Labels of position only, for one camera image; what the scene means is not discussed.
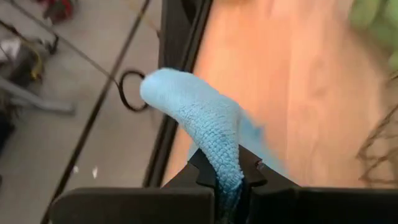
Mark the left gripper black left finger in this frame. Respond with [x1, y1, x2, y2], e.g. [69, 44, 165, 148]
[49, 147, 218, 224]

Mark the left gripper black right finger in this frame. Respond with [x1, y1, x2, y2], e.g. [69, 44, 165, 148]
[238, 145, 398, 224]

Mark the bronze wire basket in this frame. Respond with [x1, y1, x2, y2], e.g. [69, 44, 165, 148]
[356, 71, 398, 187]

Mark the small blue microfiber towel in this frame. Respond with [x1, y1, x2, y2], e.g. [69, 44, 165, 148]
[139, 67, 289, 224]

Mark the green microfiber towel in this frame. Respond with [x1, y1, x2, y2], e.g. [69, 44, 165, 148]
[349, 0, 398, 72]

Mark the grey desk leg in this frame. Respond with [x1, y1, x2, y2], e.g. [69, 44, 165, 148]
[0, 76, 75, 116]

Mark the coiled black cable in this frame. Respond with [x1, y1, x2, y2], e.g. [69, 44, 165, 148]
[9, 0, 150, 113]

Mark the black metal table frame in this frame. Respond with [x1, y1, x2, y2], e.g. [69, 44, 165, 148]
[142, 0, 215, 189]

